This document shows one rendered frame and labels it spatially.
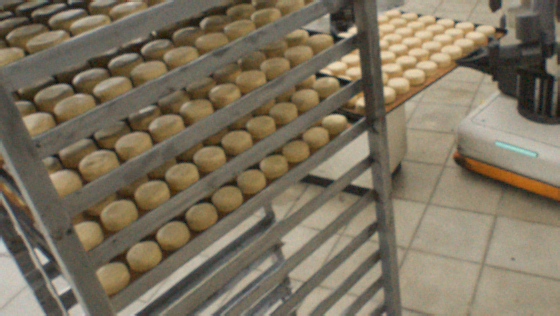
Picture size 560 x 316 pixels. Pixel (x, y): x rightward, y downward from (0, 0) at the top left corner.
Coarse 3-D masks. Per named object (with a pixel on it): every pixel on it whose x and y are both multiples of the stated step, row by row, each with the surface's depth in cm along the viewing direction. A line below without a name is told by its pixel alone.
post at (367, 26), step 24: (360, 0) 96; (360, 24) 99; (360, 48) 102; (384, 96) 107; (384, 120) 110; (384, 144) 112; (384, 168) 114; (384, 192) 117; (384, 216) 121; (384, 240) 125; (384, 264) 129; (384, 288) 134
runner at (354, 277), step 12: (372, 252) 132; (372, 264) 128; (348, 276) 126; (360, 276) 125; (336, 288) 124; (348, 288) 123; (324, 300) 121; (336, 300) 121; (312, 312) 119; (324, 312) 118
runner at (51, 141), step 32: (320, 0) 91; (352, 0) 97; (256, 32) 83; (288, 32) 88; (192, 64) 76; (224, 64) 80; (128, 96) 70; (160, 96) 74; (64, 128) 65; (96, 128) 68
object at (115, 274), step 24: (336, 120) 112; (288, 144) 106; (312, 144) 107; (264, 168) 101; (288, 168) 103; (216, 192) 96; (240, 192) 99; (192, 216) 91; (216, 216) 93; (144, 240) 91; (168, 240) 87; (120, 264) 84; (144, 264) 84; (120, 288) 81
